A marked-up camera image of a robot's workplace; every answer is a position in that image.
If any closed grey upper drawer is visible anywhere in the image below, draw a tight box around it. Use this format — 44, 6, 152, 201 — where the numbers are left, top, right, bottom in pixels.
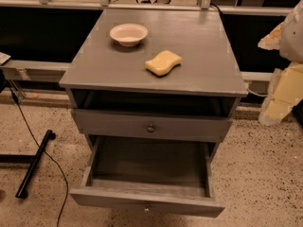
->
72, 109, 232, 143

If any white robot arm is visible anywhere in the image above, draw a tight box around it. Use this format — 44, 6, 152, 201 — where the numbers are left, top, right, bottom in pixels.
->
258, 0, 303, 126

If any black metal stand base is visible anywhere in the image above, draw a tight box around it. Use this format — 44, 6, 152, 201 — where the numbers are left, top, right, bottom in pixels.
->
0, 130, 56, 199

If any white cable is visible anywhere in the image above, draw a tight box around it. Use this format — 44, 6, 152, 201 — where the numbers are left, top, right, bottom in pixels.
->
245, 84, 269, 98

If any black floor cable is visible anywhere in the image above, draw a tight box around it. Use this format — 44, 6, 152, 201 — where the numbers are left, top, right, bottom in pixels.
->
9, 85, 70, 227

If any white paper bowl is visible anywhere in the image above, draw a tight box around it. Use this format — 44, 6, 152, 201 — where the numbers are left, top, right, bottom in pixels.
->
110, 24, 148, 47

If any open grey bottom drawer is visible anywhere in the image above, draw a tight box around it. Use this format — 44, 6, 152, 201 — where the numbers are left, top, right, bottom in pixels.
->
70, 136, 224, 218

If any grey wooden drawer cabinet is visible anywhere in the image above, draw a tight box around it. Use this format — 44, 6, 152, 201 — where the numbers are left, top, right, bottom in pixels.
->
59, 9, 249, 218

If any grey metal railing frame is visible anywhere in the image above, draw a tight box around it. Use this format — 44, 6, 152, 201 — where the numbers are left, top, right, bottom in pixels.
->
0, 0, 299, 83

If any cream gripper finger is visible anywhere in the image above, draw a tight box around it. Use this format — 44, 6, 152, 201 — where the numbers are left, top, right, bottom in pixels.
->
258, 23, 283, 50

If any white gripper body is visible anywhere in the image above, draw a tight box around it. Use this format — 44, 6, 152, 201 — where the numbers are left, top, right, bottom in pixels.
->
258, 61, 303, 126

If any yellow sponge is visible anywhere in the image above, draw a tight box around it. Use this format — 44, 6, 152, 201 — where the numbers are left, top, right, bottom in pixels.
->
145, 50, 182, 77

